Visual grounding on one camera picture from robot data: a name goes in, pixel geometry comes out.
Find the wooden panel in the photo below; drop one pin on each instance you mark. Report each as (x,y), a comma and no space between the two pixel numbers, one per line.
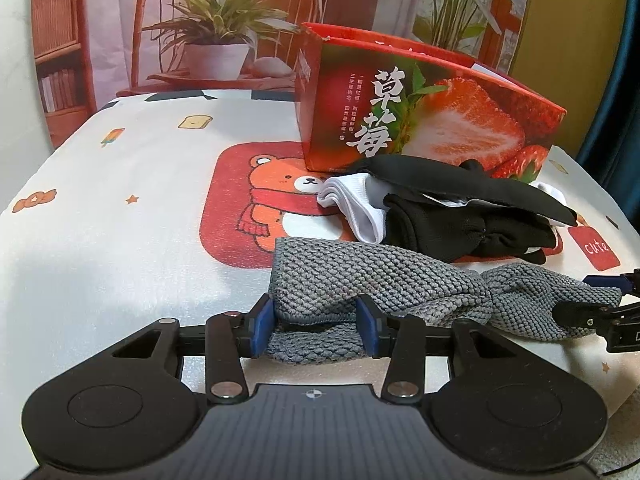
(565,60)

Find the teal curtain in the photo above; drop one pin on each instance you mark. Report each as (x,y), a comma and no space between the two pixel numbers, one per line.
(620,110)

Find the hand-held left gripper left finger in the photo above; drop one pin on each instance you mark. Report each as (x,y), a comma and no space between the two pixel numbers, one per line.
(262,327)

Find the white cotton glove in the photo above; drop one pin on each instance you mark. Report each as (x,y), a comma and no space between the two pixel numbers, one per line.
(350,200)
(550,191)

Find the red cardboard box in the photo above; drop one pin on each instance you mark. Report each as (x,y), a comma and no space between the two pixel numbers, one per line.
(350,110)

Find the printed wall tapestry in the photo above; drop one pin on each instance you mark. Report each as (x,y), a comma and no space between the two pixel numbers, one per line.
(125,35)

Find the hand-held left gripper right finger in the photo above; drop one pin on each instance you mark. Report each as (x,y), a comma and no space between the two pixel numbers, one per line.
(367,327)

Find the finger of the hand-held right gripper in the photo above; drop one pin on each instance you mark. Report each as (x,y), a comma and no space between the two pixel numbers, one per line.
(610,282)
(580,315)

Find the grey knit cloth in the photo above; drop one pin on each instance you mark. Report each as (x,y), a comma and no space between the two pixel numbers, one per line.
(350,280)

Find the black glove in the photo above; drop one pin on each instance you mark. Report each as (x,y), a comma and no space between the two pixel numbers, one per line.
(440,230)

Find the white bear printed mat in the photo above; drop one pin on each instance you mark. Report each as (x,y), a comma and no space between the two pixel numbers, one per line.
(125,210)

